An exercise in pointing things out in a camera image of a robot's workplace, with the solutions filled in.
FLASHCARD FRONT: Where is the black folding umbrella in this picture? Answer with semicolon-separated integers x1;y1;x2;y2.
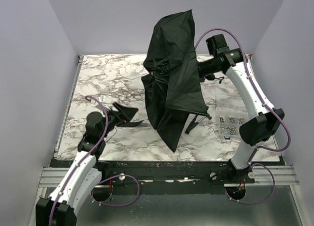
141;10;208;151

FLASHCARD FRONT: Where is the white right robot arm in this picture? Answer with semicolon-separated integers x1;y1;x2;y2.
198;34;285;170

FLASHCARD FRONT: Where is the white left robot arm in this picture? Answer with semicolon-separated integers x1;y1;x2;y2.
35;102;138;226

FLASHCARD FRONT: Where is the clear plastic screw box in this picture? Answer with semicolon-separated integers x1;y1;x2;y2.
215;96;248;139

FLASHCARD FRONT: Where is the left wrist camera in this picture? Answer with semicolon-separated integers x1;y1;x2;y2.
97;95;109;104

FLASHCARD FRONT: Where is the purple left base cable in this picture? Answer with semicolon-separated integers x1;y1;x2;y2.
90;175;140;208

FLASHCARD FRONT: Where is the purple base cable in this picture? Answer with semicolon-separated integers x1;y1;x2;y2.
90;175;140;208
224;163;277;204

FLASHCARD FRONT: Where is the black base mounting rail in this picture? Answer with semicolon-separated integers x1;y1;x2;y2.
50;159;256;196

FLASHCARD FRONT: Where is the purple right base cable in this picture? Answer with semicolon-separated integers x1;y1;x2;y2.
224;163;277;204

